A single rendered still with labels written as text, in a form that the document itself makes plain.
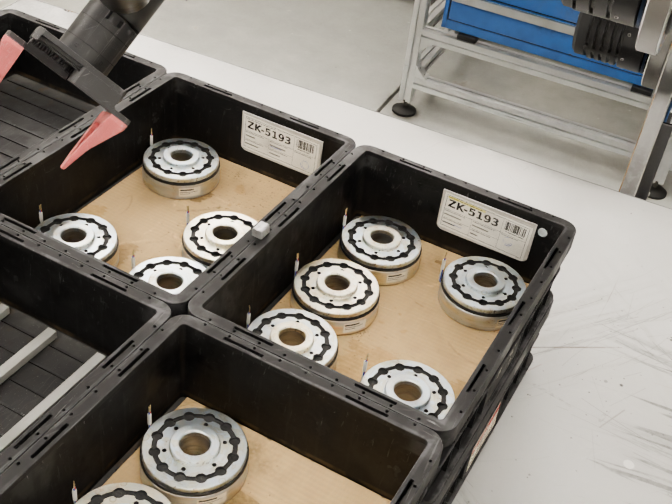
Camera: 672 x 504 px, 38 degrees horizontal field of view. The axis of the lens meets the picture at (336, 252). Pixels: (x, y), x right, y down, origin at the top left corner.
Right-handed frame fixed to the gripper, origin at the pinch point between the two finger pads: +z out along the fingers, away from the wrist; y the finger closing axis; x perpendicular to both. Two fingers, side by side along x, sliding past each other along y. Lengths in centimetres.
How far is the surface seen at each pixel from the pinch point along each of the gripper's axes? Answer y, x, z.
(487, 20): 99, 165, -102
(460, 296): 50, -2, -14
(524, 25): 106, 157, -106
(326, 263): 37.1, 6.2, -8.1
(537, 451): 69, -6, -5
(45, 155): 5.0, 19.2, 1.5
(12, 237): 6.1, 7.1, 10.3
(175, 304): 21.0, -6.6, 5.1
